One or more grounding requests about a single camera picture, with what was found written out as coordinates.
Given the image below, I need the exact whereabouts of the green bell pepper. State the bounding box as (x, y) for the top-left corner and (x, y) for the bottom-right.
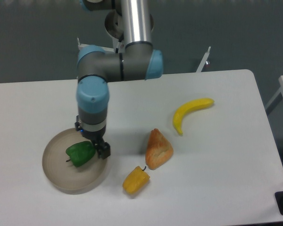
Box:
(66, 141), (96, 167)

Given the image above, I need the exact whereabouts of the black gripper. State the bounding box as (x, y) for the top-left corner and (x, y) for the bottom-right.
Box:
(75, 115), (111, 159)

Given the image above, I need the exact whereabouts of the beige round plate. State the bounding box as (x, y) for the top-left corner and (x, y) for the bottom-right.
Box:
(42, 129), (109, 194)

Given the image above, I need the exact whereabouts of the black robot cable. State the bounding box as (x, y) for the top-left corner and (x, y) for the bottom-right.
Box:
(116, 32), (125, 54)

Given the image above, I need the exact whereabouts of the yellow banana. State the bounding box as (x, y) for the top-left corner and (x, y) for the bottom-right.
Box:
(172, 97), (215, 136)

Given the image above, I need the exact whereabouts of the orange triangular bread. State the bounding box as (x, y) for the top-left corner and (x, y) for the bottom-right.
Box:
(145, 128), (174, 170)

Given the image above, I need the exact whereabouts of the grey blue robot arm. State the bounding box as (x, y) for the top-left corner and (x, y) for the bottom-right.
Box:
(75, 0), (163, 159)

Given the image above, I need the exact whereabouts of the yellow bell pepper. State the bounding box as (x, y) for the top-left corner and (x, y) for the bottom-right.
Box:
(122, 166), (150, 195)

